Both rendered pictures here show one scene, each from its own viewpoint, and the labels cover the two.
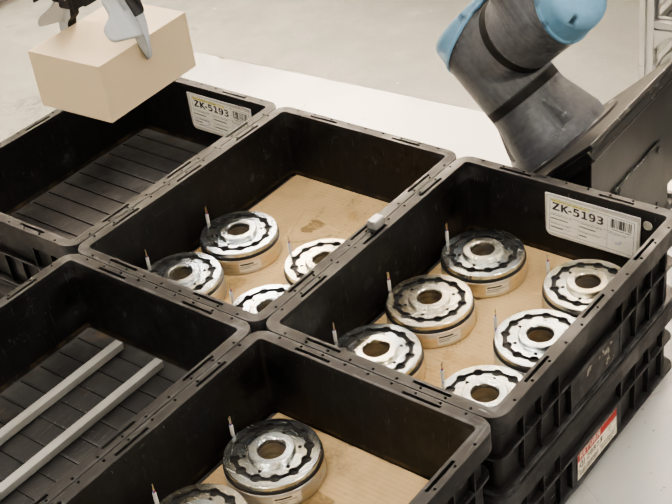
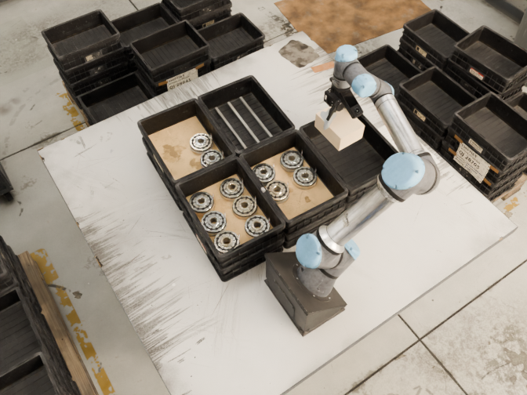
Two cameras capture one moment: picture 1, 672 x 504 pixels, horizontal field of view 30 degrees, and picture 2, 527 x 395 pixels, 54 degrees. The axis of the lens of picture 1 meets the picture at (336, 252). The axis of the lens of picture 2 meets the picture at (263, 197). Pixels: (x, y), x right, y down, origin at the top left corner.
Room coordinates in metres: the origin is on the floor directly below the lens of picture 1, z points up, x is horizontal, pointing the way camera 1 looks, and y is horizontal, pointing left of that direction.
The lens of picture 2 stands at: (1.59, -1.19, 2.66)
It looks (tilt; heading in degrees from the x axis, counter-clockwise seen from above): 56 degrees down; 107
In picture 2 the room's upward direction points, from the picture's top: straight up
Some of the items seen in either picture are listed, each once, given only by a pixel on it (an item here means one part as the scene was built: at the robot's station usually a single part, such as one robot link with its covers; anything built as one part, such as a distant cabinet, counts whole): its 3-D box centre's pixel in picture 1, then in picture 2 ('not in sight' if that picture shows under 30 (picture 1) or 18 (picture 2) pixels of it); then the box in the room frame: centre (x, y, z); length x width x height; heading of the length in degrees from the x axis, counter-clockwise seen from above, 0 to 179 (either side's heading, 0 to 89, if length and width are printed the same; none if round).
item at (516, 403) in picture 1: (478, 276); (229, 205); (1.11, -0.15, 0.92); 0.40 x 0.30 x 0.02; 138
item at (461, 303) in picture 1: (429, 301); (244, 205); (1.16, -0.10, 0.86); 0.10 x 0.10 x 0.01
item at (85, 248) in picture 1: (272, 208); (292, 174); (1.32, 0.07, 0.92); 0.40 x 0.30 x 0.02; 138
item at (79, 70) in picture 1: (113, 58); (339, 125); (1.46, 0.24, 1.08); 0.16 x 0.12 x 0.07; 141
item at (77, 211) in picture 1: (115, 184); (349, 154); (1.52, 0.29, 0.87); 0.40 x 0.30 x 0.11; 138
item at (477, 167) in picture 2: not in sight; (470, 161); (2.15, 0.81, 0.41); 0.31 x 0.02 x 0.16; 141
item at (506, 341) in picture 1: (540, 339); (213, 221); (1.06, -0.21, 0.86); 0.10 x 0.10 x 0.01
